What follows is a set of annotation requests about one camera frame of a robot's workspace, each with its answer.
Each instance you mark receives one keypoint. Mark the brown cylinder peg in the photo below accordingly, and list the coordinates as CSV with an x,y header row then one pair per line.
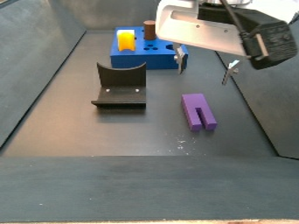
x,y
150,30

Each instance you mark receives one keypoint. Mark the blue shape-sorting board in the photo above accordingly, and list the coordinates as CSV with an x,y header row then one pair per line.
x,y
154,52

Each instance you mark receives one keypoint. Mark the black curved holder stand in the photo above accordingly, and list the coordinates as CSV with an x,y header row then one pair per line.
x,y
122,87

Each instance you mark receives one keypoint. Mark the purple double-square block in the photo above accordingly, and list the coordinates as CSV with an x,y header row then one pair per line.
x,y
198,112

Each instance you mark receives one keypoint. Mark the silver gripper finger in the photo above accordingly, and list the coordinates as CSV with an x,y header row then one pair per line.
x,y
232,70
181,56

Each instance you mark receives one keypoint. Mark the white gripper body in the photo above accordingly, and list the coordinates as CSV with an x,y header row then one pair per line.
x,y
178,25

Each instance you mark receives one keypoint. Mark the yellow arch block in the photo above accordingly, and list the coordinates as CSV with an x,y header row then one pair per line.
x,y
126,39

